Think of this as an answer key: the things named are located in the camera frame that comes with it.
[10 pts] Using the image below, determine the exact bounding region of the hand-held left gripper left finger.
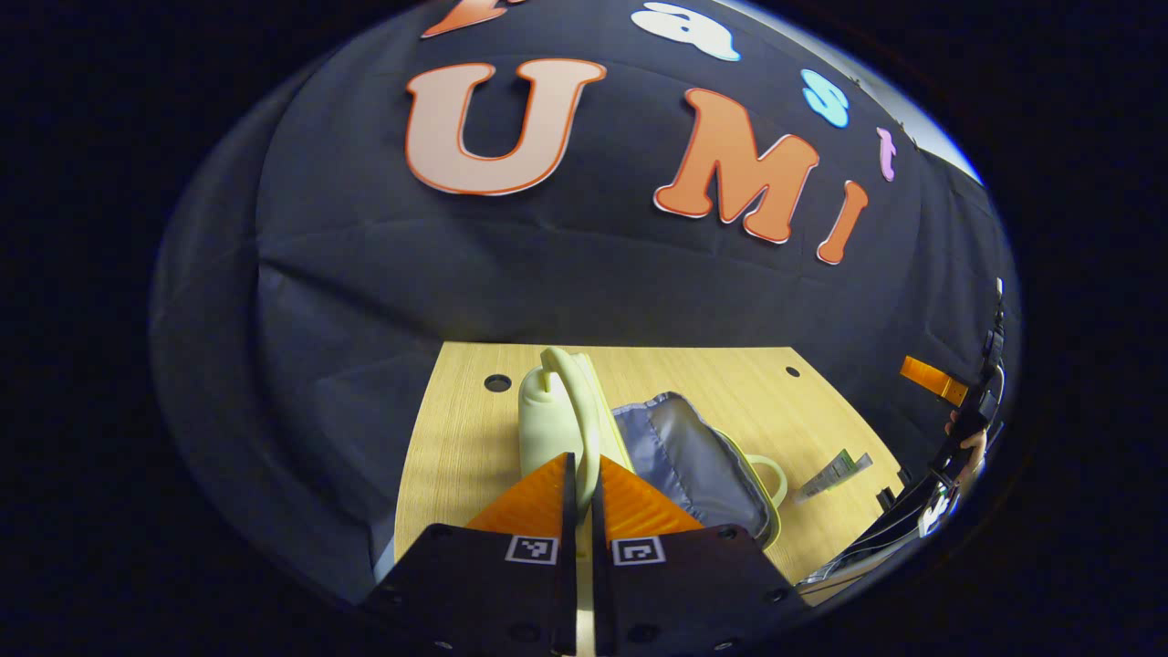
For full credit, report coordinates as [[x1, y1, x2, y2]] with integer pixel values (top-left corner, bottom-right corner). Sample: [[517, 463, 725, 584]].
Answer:
[[360, 452, 578, 657]]

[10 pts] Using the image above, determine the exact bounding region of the dark cluttered equipment with cables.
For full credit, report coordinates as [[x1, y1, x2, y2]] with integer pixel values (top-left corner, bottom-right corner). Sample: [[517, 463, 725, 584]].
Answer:
[[794, 465, 964, 599]]

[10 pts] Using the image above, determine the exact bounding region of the white green-capped cream tube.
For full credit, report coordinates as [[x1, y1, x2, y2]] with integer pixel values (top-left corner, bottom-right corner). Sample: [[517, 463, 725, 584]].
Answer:
[[792, 452, 874, 506]]

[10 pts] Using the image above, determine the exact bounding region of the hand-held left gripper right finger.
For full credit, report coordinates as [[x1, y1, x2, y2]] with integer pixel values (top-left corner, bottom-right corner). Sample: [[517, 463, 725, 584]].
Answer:
[[593, 456, 813, 657]]

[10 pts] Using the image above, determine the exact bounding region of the pale yellow suitcase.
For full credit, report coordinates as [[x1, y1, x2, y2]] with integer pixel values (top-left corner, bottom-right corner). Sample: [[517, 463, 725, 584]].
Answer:
[[518, 347, 790, 553]]

